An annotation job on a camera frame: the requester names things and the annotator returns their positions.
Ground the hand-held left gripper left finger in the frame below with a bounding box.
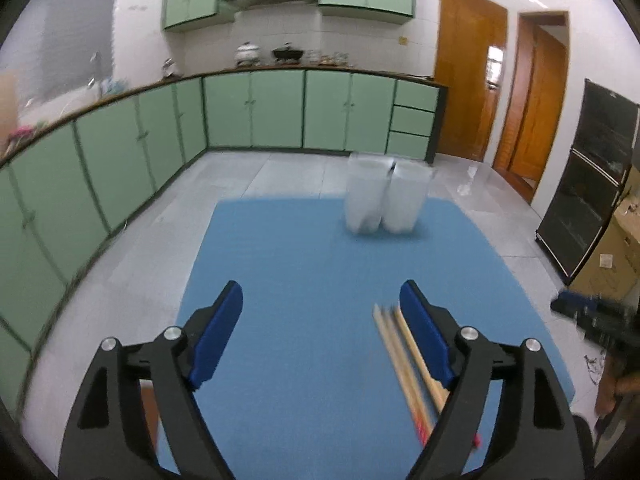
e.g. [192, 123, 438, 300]
[59, 280, 244, 480]

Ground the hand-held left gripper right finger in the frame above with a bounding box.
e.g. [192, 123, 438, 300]
[399, 280, 586, 480]

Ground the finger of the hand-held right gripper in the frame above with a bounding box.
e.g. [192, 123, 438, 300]
[550, 291, 608, 318]

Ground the wooden chopstick red end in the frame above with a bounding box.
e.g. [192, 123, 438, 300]
[394, 306, 482, 448]
[373, 304, 433, 450]
[381, 307, 443, 418]

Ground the translucent plastic container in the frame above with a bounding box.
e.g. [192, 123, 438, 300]
[382, 159, 435, 234]
[344, 152, 396, 234]

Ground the person's right hand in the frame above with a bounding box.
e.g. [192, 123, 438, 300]
[596, 352, 640, 417]

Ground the cardboard box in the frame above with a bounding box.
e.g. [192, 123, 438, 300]
[570, 167, 640, 306]

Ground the blue table mat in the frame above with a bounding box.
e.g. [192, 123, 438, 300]
[155, 197, 576, 480]

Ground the black glass-front appliance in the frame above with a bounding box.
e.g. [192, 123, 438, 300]
[535, 79, 640, 285]

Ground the open wooden door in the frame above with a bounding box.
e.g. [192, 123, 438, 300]
[492, 10, 571, 206]

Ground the long green base cabinet run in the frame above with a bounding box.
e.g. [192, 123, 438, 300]
[0, 76, 207, 411]

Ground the green drawer stack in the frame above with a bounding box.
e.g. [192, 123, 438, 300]
[386, 79, 448, 163]

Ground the green base cabinet under stove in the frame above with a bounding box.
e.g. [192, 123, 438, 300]
[202, 69, 398, 153]

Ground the closed wooden door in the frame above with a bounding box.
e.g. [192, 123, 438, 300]
[432, 0, 508, 163]

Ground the chrome faucet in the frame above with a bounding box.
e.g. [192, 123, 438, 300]
[87, 51, 108, 96]

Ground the cardboard panel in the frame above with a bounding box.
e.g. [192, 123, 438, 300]
[0, 71, 21, 141]

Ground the grey window blind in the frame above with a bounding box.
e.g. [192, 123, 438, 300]
[10, 0, 118, 111]

